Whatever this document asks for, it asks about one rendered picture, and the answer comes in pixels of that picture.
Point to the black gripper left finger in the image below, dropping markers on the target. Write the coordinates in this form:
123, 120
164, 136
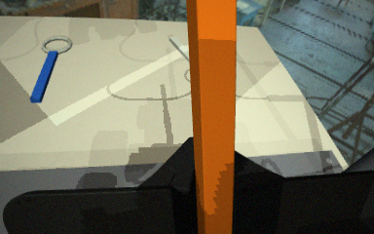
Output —
164, 203

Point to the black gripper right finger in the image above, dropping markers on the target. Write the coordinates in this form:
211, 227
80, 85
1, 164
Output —
267, 203

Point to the orange handle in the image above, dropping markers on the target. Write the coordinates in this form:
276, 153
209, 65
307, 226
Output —
212, 31

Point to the grey loop with blue handle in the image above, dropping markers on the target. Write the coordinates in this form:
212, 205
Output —
48, 68

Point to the pale grey loop with straight handle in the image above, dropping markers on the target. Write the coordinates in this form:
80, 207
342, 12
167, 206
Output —
179, 47

